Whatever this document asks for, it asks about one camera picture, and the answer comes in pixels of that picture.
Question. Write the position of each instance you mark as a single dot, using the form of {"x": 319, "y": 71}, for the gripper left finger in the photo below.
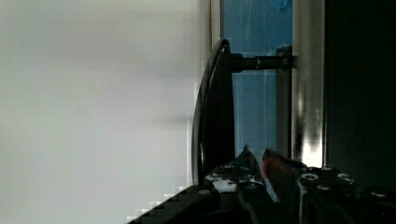
{"x": 242, "y": 169}

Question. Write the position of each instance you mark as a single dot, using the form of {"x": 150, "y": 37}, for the black toaster oven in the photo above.
{"x": 312, "y": 80}

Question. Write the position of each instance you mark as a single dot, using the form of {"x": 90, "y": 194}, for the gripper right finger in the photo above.
{"x": 282, "y": 172}

